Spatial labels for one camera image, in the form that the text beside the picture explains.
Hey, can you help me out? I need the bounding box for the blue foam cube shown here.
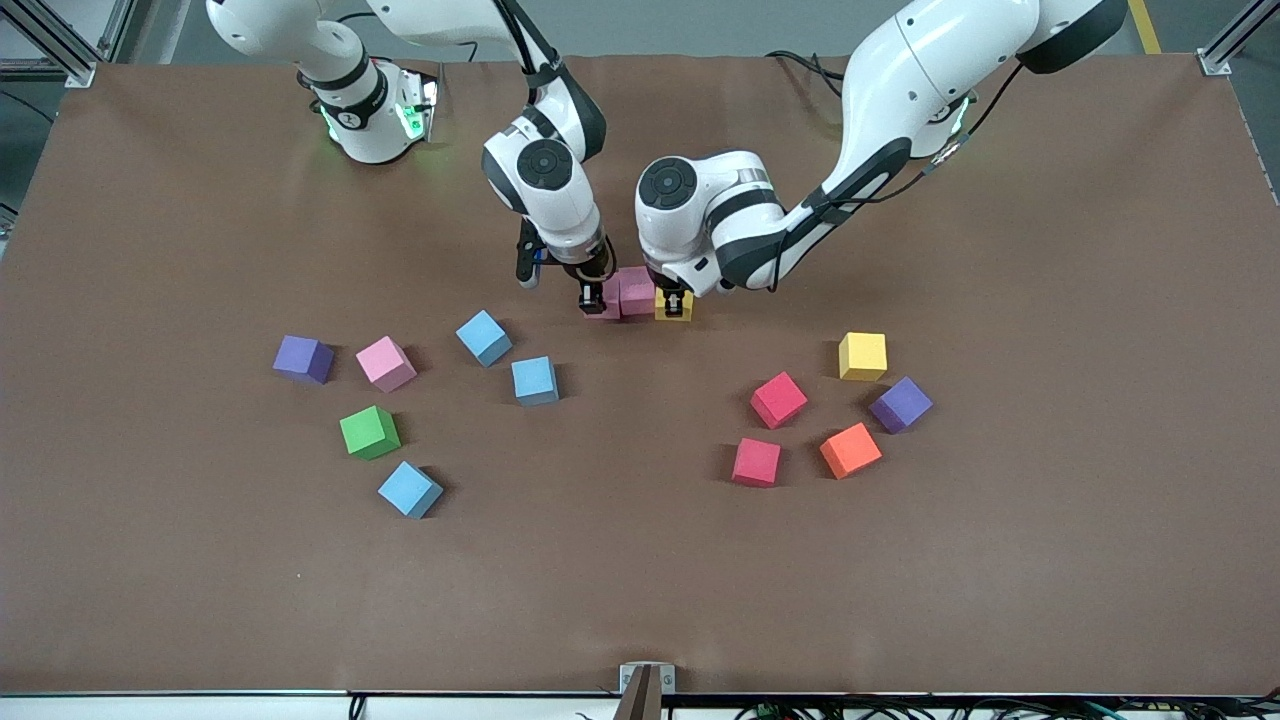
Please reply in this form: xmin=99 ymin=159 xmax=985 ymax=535
xmin=455 ymin=309 xmax=514 ymax=369
xmin=511 ymin=356 xmax=560 ymax=407
xmin=377 ymin=460 xmax=444 ymax=520

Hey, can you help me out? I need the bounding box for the purple foam cube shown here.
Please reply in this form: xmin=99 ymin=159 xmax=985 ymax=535
xmin=272 ymin=334 xmax=336 ymax=386
xmin=868 ymin=376 xmax=934 ymax=435

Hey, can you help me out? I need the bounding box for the brown table mat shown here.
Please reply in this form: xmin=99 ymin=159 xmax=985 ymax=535
xmin=0 ymin=52 xmax=1280 ymax=698

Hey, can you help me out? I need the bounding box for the metal clamp bracket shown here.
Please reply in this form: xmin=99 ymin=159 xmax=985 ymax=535
xmin=615 ymin=662 xmax=677 ymax=720

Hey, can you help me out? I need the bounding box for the red foam cube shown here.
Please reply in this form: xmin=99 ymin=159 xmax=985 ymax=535
xmin=731 ymin=438 xmax=782 ymax=489
xmin=750 ymin=371 xmax=809 ymax=431

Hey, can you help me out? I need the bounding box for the pink foam cube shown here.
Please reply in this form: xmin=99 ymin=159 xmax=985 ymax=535
xmin=618 ymin=265 xmax=658 ymax=318
xmin=585 ymin=270 xmax=623 ymax=321
xmin=355 ymin=335 xmax=418 ymax=394

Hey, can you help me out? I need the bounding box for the aluminium frame profile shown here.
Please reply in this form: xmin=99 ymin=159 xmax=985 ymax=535
xmin=1197 ymin=0 xmax=1280 ymax=77
xmin=98 ymin=0 xmax=138 ymax=61
xmin=0 ymin=0 xmax=98 ymax=89

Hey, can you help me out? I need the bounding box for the orange foam cube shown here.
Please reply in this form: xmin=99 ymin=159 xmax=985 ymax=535
xmin=819 ymin=422 xmax=884 ymax=481

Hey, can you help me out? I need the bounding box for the green foam cube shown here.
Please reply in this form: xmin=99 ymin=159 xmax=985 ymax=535
xmin=339 ymin=404 xmax=402 ymax=462

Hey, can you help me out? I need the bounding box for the black cable bundle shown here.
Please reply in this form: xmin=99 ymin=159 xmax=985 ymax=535
xmin=735 ymin=697 xmax=1280 ymax=720

